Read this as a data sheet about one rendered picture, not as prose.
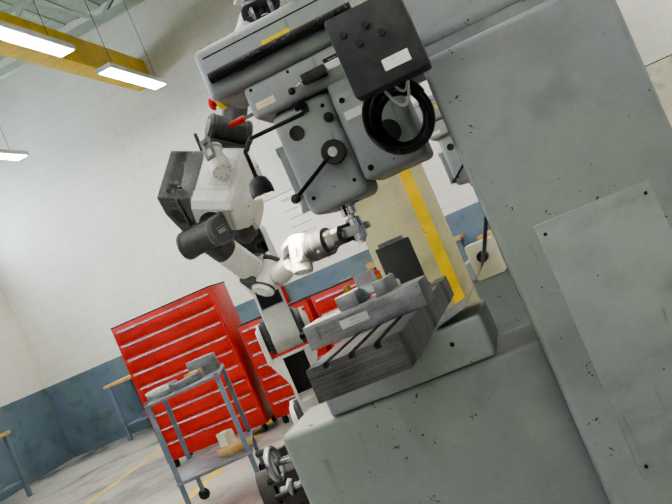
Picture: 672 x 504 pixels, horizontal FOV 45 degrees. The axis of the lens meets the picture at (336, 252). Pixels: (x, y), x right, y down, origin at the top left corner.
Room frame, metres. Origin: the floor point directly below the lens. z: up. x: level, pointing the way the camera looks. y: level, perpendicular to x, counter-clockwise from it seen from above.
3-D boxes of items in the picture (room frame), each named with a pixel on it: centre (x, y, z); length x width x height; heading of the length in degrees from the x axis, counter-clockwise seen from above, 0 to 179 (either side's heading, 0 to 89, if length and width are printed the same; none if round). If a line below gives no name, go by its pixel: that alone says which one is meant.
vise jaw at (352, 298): (2.25, 0.01, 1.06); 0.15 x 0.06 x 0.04; 165
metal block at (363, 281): (2.23, -0.05, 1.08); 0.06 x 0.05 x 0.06; 165
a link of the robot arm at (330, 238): (2.44, -0.01, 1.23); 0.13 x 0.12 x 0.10; 145
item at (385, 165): (2.34, -0.27, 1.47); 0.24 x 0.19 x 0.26; 167
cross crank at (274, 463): (2.50, 0.40, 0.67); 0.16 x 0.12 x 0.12; 77
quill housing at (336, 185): (2.38, -0.09, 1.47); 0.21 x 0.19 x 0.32; 167
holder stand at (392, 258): (2.80, -0.19, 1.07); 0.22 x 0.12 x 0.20; 178
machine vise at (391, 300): (2.24, -0.02, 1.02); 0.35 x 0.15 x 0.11; 75
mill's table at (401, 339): (2.39, -0.08, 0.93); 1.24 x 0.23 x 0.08; 167
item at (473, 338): (2.39, -0.08, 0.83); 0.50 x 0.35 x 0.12; 77
